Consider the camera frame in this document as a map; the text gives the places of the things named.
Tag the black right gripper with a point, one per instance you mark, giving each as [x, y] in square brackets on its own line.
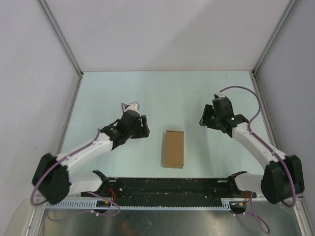
[205, 119]

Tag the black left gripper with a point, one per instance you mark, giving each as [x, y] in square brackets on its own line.
[143, 131]

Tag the brown cardboard box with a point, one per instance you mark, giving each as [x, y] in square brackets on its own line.
[174, 149]

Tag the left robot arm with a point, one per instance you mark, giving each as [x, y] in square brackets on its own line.
[55, 176]

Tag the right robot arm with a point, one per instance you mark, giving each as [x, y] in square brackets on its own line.
[283, 175]

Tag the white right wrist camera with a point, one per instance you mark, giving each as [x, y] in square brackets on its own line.
[219, 94]

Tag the grey slotted cable duct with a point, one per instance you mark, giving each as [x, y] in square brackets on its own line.
[98, 204]

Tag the right aluminium corner post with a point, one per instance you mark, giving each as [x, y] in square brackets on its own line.
[281, 24]

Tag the aluminium corner post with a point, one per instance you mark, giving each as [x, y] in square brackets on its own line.
[48, 14]
[281, 24]

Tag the left aluminium corner post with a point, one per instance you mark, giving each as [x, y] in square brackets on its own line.
[48, 14]

